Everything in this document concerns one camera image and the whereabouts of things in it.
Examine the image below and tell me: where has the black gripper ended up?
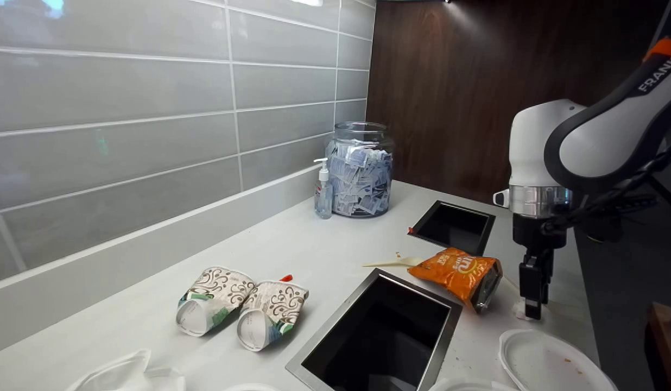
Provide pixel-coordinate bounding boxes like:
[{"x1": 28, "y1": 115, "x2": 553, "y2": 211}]
[{"x1": 513, "y1": 215, "x2": 567, "y2": 320}]

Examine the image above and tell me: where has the orange snack packet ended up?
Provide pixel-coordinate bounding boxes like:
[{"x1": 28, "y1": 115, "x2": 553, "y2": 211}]
[{"x1": 408, "y1": 247, "x2": 502, "y2": 308}]

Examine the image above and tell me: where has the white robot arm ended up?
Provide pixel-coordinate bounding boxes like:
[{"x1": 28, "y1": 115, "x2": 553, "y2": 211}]
[{"x1": 494, "y1": 5, "x2": 671, "y2": 320}]

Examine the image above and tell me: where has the white plate near edge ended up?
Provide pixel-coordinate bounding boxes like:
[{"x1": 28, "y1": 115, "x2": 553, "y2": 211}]
[{"x1": 497, "y1": 328, "x2": 619, "y2": 391}]

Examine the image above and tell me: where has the wooden stir stick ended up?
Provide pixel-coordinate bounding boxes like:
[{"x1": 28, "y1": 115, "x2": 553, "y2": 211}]
[{"x1": 363, "y1": 255, "x2": 423, "y2": 268}]

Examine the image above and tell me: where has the glass jar with blue packets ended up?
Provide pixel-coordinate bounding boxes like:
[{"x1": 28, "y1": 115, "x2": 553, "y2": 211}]
[{"x1": 327, "y1": 121, "x2": 393, "y2": 217}]

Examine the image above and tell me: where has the small clear spray bottle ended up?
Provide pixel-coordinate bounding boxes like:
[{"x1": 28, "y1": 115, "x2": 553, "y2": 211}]
[{"x1": 314, "y1": 159, "x2": 332, "y2": 220}]

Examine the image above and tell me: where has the crumpled clear plastic wrap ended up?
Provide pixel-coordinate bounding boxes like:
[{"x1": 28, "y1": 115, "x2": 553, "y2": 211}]
[{"x1": 68, "y1": 349, "x2": 188, "y2": 391}]

